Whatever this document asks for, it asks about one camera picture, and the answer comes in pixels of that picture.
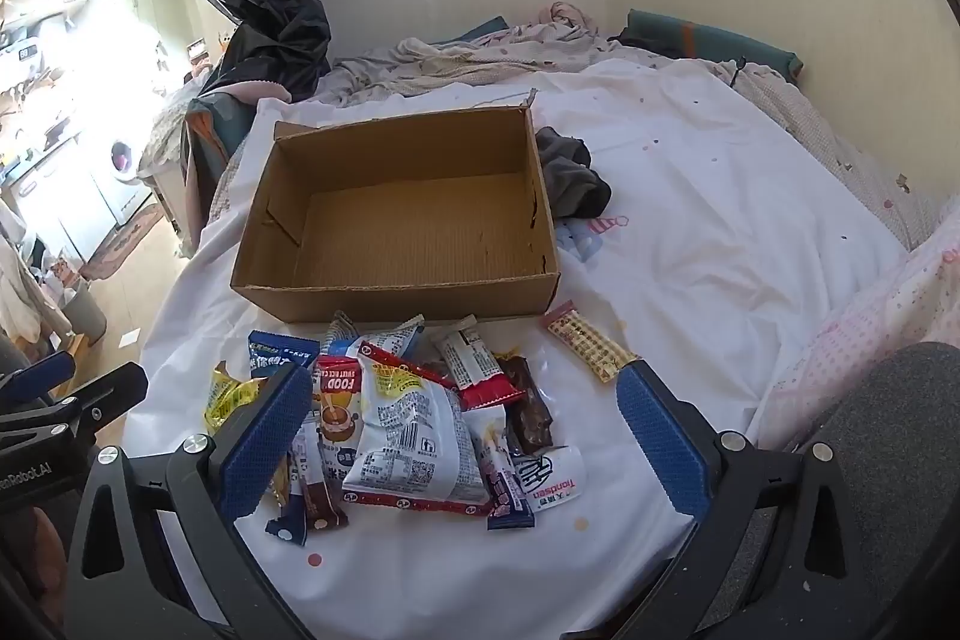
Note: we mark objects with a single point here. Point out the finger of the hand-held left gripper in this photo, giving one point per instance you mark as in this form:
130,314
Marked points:
105,396
34,377

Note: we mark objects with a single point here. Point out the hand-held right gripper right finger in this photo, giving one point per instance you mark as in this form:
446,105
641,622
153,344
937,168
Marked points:
664,445

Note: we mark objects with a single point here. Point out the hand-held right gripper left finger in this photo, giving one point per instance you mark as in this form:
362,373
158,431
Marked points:
262,445

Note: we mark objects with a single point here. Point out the white brown-ended snack packet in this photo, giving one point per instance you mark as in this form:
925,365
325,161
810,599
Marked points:
319,490

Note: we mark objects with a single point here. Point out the red snack packet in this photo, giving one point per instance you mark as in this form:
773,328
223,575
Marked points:
337,407

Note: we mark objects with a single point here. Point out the small dark blue snack packet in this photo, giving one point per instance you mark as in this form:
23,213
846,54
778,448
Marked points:
289,527

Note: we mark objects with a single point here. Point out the small white sachet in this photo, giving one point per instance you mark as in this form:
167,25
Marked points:
551,479

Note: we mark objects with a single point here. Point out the yellow checkered snack packet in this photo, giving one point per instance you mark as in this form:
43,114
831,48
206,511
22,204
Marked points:
589,340

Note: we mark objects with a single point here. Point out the brown chocolate bar wrapper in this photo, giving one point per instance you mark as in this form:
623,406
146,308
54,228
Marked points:
529,407

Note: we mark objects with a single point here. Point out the large white red-edged snack packet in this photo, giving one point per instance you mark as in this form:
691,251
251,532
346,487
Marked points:
412,437

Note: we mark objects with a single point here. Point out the narrow blue white snack packet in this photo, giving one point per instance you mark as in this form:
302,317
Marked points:
506,482

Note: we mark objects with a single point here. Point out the white red-ended snack bar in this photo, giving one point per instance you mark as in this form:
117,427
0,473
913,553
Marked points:
476,366

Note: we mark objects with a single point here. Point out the brown cardboard box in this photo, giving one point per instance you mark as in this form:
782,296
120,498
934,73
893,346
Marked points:
405,235

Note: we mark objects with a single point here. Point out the grey waste bin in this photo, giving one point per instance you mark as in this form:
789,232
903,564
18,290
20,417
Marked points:
82,314

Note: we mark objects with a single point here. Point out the patterned floor rug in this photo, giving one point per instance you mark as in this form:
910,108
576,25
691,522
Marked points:
124,242

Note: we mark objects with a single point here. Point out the pink dotted quilt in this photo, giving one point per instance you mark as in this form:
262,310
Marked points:
847,340

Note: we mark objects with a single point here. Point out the white washing machine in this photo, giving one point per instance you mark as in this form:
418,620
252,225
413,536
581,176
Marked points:
120,175

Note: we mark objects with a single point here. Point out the white printed bed sheet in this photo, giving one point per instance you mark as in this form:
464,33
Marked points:
712,220

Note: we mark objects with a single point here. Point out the person's right leg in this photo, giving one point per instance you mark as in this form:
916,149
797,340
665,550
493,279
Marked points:
892,475

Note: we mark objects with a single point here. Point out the dark grey garment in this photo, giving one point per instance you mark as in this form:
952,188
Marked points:
574,171

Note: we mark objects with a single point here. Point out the teal pillow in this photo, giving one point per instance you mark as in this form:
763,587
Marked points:
712,36

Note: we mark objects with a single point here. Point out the crumpled grey bedding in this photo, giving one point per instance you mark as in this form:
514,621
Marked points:
465,59

